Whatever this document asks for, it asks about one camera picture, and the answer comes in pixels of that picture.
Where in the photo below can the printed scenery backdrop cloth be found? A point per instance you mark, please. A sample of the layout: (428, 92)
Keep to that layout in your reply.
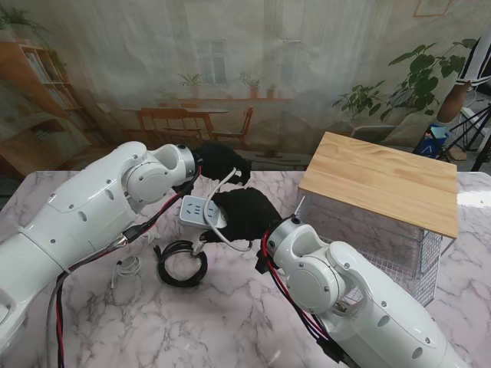
(115, 76)

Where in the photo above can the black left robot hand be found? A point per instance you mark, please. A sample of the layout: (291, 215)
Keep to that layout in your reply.
(222, 161)

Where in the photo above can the blue bag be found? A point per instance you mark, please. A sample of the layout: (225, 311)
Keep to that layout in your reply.
(429, 143)

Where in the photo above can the person in striped shorts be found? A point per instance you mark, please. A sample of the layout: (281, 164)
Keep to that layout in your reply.
(452, 99)

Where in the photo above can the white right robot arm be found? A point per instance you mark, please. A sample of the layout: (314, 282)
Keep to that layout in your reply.
(345, 291)

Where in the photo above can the black tripod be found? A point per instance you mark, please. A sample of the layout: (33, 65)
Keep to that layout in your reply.
(470, 130)

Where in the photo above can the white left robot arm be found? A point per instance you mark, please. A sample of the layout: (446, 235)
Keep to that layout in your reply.
(84, 214)

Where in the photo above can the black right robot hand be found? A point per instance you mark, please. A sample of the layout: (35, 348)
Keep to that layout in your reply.
(249, 214)

